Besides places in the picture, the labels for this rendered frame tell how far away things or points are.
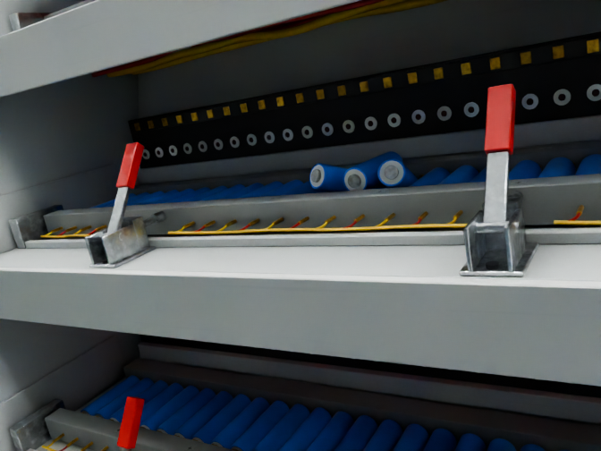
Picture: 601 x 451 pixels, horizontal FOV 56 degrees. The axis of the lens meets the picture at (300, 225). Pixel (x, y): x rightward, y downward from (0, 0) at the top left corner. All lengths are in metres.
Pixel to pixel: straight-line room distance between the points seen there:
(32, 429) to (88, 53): 0.34
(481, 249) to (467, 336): 0.04
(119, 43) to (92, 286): 0.17
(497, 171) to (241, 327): 0.17
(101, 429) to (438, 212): 0.35
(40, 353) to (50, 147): 0.20
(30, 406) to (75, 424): 0.06
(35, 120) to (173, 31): 0.26
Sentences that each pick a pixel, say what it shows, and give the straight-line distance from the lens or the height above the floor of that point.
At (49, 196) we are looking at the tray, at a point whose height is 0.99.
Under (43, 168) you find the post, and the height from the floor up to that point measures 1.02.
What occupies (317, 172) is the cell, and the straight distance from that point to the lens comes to 0.38.
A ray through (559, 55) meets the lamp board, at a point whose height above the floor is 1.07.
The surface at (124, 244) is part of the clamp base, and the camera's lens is 0.42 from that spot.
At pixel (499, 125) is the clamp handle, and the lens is 0.29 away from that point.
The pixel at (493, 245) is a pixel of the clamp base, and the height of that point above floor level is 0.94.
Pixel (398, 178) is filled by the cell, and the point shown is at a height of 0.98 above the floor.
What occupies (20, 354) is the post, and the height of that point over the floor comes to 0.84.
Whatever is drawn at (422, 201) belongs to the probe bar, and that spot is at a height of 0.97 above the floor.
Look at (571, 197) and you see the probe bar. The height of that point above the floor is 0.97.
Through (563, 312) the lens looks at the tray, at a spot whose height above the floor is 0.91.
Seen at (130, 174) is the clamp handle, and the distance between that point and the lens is 0.43.
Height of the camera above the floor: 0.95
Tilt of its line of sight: 2 degrees up
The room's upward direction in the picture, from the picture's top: 1 degrees counter-clockwise
